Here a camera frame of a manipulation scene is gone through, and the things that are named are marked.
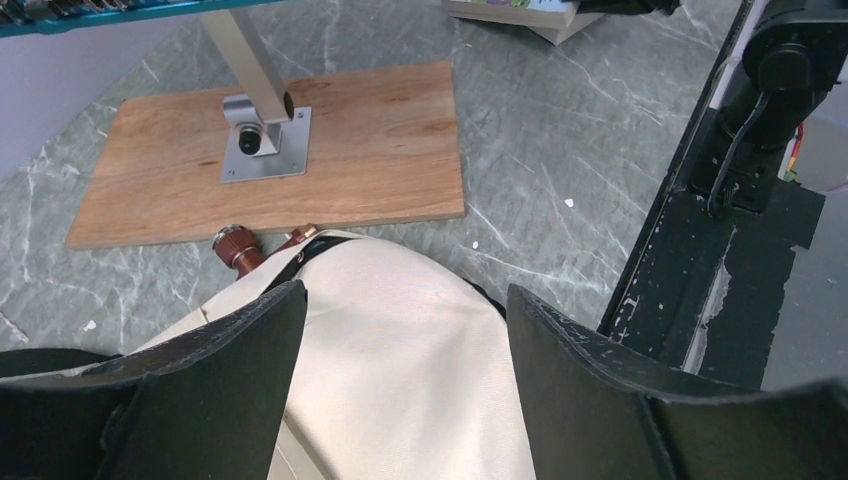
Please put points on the treehouse paperback book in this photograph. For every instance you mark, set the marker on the treehouse paperback book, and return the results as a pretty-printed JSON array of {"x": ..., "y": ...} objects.
[{"x": 555, "y": 14}]

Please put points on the brown pipe tee fitting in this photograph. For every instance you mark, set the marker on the brown pipe tee fitting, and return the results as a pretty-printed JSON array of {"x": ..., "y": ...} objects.
[{"x": 240, "y": 250}]

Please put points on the grey metal mounting plate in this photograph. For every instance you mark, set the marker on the grey metal mounting plate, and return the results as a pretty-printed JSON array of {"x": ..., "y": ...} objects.
[{"x": 257, "y": 150}]

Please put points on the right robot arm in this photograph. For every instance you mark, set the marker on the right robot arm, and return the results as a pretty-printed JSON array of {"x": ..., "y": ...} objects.
[{"x": 790, "y": 63}]

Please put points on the blue orange paperback book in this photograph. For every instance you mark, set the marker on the blue orange paperback book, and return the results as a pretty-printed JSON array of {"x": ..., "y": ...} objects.
[{"x": 578, "y": 23}]

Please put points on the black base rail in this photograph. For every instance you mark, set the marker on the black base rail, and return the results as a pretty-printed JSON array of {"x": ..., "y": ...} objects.
[{"x": 701, "y": 294}]

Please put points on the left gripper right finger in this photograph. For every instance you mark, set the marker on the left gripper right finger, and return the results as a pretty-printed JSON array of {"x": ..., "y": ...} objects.
[{"x": 596, "y": 409}]

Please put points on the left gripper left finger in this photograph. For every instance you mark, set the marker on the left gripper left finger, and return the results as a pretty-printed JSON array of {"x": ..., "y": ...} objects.
[{"x": 206, "y": 404}]

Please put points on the cream canvas backpack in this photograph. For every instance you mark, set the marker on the cream canvas backpack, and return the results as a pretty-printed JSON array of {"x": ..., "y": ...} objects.
[{"x": 404, "y": 369}]

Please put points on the grey metal support post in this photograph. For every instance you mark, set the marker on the grey metal support post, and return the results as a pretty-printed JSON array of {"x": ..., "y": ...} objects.
[{"x": 241, "y": 46}]

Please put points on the wooden board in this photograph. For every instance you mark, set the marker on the wooden board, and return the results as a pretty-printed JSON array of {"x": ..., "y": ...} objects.
[{"x": 364, "y": 148}]

